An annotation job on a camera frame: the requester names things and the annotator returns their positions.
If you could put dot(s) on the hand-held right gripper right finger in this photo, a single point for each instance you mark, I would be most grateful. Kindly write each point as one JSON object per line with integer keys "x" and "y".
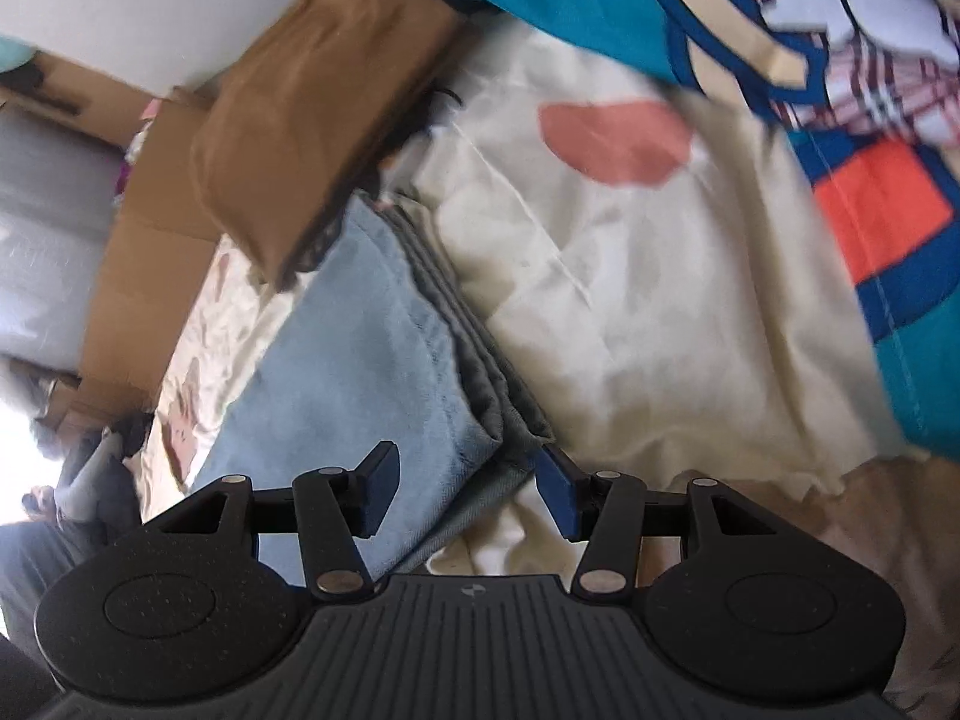
{"x": 555, "y": 487}

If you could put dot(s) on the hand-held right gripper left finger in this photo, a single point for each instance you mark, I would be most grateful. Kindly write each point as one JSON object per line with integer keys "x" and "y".
{"x": 379, "y": 480}

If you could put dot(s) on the blue denim pants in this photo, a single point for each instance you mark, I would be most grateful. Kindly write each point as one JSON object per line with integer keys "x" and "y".
{"x": 375, "y": 360}

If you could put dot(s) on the black clothes pile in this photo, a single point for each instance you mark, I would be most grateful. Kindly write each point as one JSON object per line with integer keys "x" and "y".
{"x": 135, "y": 431}

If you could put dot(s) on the cream bear print blanket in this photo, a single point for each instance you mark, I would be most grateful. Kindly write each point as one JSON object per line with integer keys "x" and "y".
{"x": 637, "y": 277}

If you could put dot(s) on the grey neck pillow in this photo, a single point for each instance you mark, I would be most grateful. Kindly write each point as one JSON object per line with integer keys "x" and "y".
{"x": 97, "y": 480}

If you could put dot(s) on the low brown cardboard sheet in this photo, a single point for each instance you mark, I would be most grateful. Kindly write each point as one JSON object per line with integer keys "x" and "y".
{"x": 150, "y": 255}

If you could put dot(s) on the brown folded garment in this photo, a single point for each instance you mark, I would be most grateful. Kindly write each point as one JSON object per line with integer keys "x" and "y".
{"x": 300, "y": 112}

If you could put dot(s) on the grey plastic-wrapped panel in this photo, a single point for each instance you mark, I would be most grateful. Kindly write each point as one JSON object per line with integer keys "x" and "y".
{"x": 45, "y": 240}

